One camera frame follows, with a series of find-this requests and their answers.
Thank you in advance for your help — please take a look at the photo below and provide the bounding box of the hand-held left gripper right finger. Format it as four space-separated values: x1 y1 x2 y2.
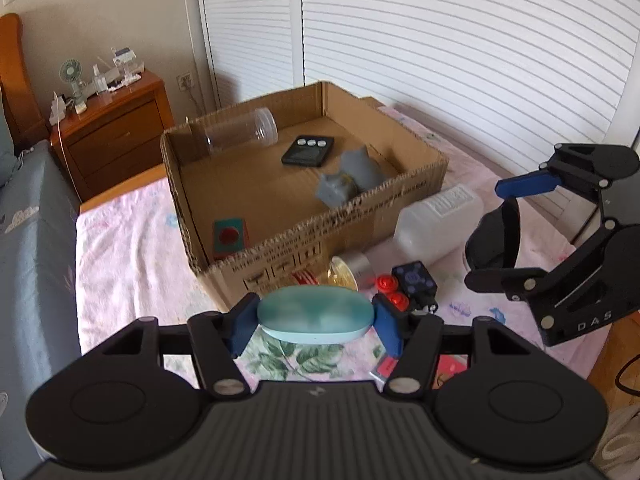
371 292 527 394

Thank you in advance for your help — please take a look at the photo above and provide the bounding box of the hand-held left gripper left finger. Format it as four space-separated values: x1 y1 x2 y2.
102 292 262 399

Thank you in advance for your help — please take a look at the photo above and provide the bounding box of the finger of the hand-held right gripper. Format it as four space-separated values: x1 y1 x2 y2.
464 266 553 302
495 143 640 202

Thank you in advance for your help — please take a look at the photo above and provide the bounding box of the teal oval case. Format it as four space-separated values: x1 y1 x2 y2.
256 285 377 345

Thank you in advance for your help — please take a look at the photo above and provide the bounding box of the brown cardboard box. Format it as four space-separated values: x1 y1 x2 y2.
160 81 450 312

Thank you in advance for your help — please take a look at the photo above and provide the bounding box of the grey cat toy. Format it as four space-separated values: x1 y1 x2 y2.
316 145 386 209

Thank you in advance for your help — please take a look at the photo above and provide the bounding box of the black digital timer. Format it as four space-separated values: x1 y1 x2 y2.
281 135 337 167

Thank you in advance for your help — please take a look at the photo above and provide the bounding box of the clear plastic jar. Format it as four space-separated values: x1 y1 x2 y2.
202 107 279 155

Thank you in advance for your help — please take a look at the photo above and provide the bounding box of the small red wheeled toy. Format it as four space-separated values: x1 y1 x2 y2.
375 274 412 311

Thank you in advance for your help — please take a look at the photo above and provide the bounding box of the black cube toy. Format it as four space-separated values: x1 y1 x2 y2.
391 260 440 312

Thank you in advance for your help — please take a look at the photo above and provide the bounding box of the clear bottle of yellow capsules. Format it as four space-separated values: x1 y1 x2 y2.
292 251 376 291

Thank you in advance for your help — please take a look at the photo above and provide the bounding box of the pink card case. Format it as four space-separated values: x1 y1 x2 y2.
370 352 472 392

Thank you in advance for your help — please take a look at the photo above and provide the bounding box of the white plastic container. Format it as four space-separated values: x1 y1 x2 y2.
394 185 485 264

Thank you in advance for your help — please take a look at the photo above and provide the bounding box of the pink floral bedsheet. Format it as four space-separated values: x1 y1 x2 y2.
75 99 582 392

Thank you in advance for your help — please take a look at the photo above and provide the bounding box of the wide white louvered door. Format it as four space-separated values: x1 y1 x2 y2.
300 0 640 242

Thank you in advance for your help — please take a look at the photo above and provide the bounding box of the cream cloth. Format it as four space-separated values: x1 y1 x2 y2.
599 404 640 472

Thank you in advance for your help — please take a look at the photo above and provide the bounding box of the blue-grey bed sheet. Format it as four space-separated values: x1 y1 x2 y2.
0 139 84 463

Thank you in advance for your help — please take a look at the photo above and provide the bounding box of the wooden nightstand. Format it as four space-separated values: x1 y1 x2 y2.
50 70 176 204

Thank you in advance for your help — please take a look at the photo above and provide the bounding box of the white power strip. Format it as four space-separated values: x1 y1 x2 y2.
49 91 71 126

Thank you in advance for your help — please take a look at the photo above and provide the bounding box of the clear acrylic stand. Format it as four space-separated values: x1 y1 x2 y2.
110 47 146 86

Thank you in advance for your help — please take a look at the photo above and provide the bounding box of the narrow white louvered door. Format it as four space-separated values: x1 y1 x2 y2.
192 0 306 112

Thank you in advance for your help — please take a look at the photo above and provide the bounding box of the small green desk fan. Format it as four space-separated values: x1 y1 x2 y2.
59 60 87 104

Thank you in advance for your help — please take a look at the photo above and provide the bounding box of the wooden bed headboard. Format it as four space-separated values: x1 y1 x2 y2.
0 12 51 147

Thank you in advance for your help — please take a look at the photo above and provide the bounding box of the black cable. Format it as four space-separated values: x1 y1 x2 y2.
614 349 640 392

